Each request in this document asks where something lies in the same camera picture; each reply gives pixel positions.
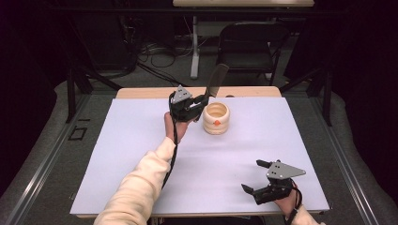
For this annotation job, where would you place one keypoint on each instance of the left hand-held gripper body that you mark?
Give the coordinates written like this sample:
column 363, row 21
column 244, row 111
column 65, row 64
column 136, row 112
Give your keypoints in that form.
column 183, row 109

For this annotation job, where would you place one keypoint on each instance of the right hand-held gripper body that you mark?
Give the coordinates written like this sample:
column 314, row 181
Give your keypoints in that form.
column 283, row 170

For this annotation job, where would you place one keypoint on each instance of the cream ribbed ceramic cup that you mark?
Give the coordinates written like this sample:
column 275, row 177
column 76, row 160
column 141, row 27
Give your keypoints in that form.
column 216, row 125

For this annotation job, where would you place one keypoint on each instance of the black spatula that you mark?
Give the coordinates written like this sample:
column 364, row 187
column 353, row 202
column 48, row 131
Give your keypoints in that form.
column 219, row 75

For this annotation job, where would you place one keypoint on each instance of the person's left hand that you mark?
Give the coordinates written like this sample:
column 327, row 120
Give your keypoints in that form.
column 169, row 128

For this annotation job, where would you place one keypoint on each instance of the person's right hand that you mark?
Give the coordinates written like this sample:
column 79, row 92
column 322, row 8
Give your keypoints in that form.
column 289, row 204

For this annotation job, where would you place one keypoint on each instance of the wooden table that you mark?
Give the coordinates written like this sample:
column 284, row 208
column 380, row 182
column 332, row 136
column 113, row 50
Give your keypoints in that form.
column 147, row 92

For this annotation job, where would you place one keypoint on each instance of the white table cover board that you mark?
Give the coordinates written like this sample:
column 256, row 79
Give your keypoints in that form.
column 219, row 156

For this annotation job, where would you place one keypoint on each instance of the white desk leg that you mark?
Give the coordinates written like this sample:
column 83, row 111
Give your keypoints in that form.
column 195, row 56

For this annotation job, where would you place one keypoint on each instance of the black folding chair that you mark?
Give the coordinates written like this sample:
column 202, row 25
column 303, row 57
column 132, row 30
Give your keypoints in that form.
column 247, row 50

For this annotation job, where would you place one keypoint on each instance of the black metal stand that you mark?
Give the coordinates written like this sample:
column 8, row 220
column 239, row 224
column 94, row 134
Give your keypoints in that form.
column 327, row 93
column 71, row 93

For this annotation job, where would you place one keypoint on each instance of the black tape strip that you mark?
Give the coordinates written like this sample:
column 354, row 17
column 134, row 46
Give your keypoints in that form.
column 84, row 119

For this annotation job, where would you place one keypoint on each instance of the aluminium floor rail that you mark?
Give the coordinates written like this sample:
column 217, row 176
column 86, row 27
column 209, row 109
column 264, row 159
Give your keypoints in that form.
column 344, row 162
column 47, row 165

